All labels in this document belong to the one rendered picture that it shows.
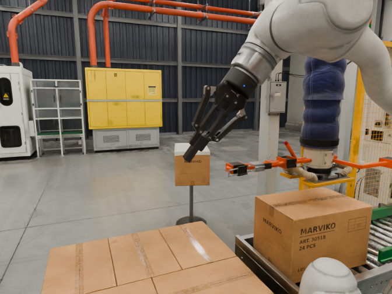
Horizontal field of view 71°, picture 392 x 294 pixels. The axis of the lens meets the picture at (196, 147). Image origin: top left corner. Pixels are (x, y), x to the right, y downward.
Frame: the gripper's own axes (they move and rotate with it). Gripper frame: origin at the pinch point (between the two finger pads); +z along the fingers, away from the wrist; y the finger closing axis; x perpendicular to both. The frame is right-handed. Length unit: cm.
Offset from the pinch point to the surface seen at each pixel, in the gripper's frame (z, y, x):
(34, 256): 202, 8, -216
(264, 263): 41, -104, -76
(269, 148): -28, -121, -185
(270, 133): -40, -113, -186
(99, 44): -45, 219, -1120
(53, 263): 123, -1, -111
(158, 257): 84, -56, -104
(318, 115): -50, -75, -80
